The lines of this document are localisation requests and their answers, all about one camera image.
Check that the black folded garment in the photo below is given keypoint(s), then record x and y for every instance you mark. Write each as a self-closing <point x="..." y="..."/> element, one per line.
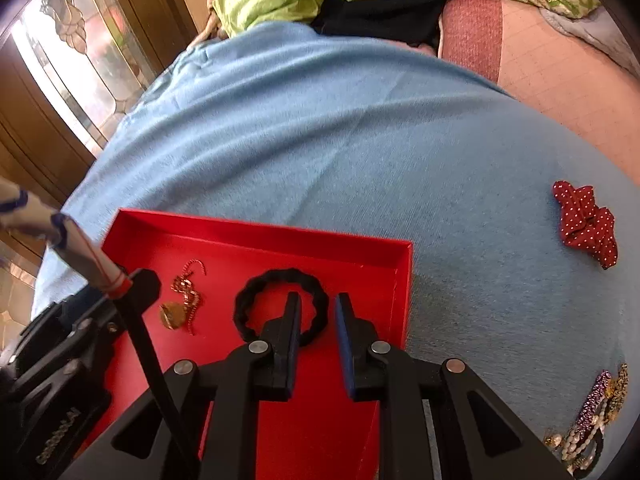
<point x="412" y="22"/>

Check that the red polka dot scrunchie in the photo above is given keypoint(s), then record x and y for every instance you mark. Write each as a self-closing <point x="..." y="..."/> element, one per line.
<point x="584" y="225"/>

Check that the light blue bed blanket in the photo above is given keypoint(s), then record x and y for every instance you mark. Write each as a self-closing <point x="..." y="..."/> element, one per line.
<point x="283" y="126"/>

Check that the red jewelry tray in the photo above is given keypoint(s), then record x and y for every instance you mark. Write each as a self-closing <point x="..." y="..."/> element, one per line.
<point x="319" y="432"/>

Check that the stained glass wooden door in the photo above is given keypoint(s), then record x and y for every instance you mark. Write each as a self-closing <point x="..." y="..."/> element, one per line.
<point x="71" y="72"/>

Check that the pink bolster cushion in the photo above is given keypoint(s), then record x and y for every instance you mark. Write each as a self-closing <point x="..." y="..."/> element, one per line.
<point x="510" y="44"/>

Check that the gold coin pendant earring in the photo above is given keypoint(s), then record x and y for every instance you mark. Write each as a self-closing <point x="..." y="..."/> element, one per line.
<point x="179" y="315"/>

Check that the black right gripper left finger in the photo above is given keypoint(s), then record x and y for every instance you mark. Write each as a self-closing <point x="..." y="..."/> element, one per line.
<point x="217" y="404"/>

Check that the grey quilted pillow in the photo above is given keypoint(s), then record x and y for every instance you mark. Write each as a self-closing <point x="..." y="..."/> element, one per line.
<point x="598" y="30"/>

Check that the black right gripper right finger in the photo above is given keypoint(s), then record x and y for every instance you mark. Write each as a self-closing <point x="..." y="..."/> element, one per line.
<point x="436" y="420"/>

